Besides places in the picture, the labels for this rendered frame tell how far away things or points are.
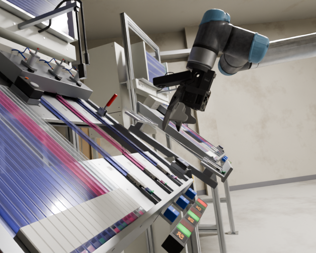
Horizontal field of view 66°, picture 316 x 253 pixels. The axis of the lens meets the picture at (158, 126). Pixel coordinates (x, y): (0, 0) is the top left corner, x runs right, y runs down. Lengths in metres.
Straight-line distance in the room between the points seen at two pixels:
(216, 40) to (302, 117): 4.25
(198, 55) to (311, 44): 0.40
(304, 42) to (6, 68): 0.91
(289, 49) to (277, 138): 3.76
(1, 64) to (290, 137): 4.40
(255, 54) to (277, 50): 0.17
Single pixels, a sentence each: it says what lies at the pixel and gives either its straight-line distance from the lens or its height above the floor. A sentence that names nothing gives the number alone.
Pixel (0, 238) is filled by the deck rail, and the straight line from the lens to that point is 0.34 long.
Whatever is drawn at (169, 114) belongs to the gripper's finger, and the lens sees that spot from 0.64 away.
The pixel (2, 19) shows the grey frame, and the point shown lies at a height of 1.34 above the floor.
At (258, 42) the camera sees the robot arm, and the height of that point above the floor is 1.10.
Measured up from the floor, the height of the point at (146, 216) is 0.73.
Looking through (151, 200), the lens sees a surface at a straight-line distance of 0.62.
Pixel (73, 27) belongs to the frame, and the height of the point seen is 1.44.
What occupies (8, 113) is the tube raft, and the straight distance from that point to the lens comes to 0.62.
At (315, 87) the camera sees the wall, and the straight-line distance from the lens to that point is 5.11.
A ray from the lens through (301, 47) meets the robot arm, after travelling 0.92.
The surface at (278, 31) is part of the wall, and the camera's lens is 5.11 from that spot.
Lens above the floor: 0.86
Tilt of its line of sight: 5 degrees up
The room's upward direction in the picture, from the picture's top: 7 degrees counter-clockwise
